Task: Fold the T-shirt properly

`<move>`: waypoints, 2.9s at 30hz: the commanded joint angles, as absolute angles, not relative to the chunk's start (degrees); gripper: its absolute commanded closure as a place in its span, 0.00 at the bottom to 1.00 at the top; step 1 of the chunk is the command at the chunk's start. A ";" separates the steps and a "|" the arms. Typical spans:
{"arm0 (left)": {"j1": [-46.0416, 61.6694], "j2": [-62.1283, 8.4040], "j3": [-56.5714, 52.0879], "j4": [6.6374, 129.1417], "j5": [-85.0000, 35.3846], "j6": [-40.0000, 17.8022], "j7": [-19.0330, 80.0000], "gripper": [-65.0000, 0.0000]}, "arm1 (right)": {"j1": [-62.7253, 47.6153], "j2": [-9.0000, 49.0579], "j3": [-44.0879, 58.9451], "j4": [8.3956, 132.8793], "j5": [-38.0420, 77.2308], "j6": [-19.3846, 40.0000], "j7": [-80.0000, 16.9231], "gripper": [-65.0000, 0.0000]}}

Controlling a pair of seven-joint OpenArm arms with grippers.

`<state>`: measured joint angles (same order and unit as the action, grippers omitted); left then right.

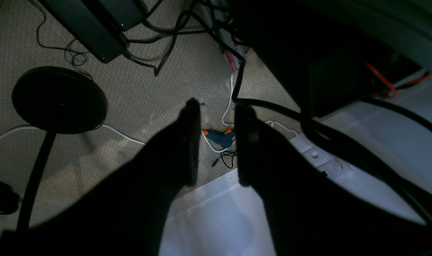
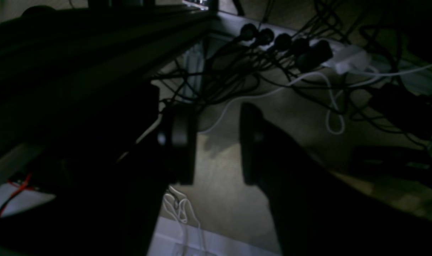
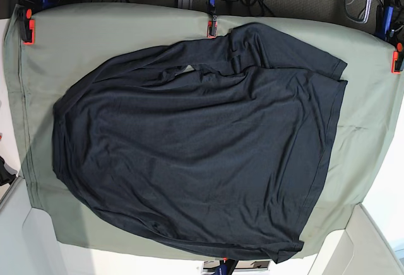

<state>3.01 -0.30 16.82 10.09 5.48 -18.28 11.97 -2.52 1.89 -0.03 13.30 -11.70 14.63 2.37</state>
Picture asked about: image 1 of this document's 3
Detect white floor cable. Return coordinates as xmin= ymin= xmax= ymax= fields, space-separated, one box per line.
xmin=0 ymin=73 xmax=298 ymax=153

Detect black power adapter bricks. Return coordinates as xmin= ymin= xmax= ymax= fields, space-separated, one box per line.
xmin=40 ymin=0 xmax=147 ymax=63

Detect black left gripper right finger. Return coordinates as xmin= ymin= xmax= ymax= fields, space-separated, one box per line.
xmin=235 ymin=105 xmax=432 ymax=256

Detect blue orange glue gun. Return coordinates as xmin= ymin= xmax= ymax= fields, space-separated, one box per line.
xmin=203 ymin=126 xmax=235 ymax=149

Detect red white label tag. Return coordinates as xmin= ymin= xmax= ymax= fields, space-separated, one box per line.
xmin=225 ymin=45 xmax=245 ymax=73

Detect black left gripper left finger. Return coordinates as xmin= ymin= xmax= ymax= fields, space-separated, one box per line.
xmin=0 ymin=98 xmax=200 ymax=256

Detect black round stand base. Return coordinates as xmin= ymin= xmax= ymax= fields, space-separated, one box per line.
xmin=11 ymin=66 xmax=108 ymax=134

